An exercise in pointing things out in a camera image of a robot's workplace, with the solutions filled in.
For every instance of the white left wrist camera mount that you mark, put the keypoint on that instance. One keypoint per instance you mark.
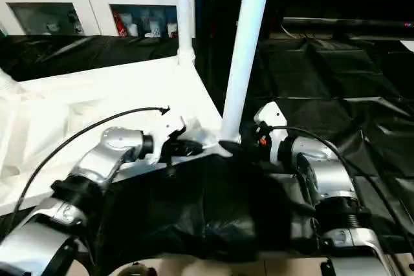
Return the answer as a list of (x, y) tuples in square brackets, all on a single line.
[(168, 130)]

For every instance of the white plastic table top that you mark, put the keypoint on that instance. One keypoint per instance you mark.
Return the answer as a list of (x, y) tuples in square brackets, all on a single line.
[(97, 95)]

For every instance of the white cup with red label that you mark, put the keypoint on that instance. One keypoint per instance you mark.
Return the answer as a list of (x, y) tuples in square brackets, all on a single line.
[(172, 29)]

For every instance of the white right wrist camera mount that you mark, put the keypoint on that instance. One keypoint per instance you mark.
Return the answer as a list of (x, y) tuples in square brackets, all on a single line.
[(271, 121)]

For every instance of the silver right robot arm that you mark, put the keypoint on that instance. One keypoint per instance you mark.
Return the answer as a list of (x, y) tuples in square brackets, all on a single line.
[(323, 172)]

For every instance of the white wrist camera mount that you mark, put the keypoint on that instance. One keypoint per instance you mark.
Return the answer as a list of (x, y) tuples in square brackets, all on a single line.
[(168, 130), (271, 121)]

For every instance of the red white bottle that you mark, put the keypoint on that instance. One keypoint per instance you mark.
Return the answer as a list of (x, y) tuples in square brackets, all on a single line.
[(120, 27)]

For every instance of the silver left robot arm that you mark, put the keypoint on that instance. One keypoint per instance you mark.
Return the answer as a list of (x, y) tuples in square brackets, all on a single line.
[(106, 159)]

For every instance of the black plastic mat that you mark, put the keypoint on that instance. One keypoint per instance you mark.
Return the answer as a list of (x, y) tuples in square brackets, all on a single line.
[(339, 79)]

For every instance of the white flat board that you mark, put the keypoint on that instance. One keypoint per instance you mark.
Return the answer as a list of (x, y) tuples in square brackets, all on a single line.
[(408, 44)]

